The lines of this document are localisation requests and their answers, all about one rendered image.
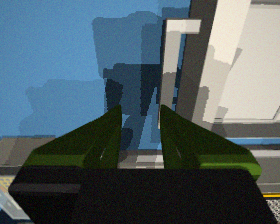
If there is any blue bench mat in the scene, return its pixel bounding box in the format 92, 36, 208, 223
0, 0, 192, 150

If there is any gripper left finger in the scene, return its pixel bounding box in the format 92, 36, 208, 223
21, 104, 122, 169

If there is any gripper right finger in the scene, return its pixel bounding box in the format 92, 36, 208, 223
159, 104, 262, 182

